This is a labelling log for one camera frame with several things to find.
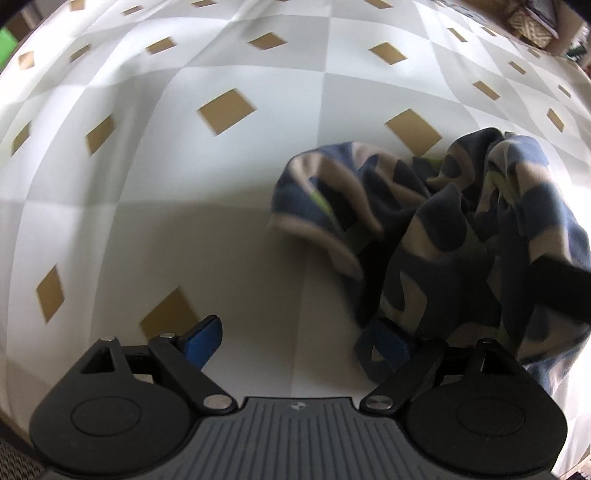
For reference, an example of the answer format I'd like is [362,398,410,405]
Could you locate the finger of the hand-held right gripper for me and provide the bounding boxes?
[531,257,591,319]

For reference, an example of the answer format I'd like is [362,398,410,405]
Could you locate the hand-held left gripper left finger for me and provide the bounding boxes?
[81,315,237,414]

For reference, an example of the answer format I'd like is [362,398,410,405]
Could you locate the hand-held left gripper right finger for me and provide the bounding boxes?
[355,318,527,414]

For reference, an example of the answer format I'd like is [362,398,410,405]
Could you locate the blue letter-print pants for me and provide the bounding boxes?
[268,128,591,398]

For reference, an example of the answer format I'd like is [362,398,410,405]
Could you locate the white grey checkered tablecloth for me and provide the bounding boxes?
[0,0,591,480]

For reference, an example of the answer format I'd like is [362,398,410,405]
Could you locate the grey woven mat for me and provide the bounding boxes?
[0,434,44,480]

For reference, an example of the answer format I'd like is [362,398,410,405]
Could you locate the patterned woven basket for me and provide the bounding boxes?
[505,7,561,48]

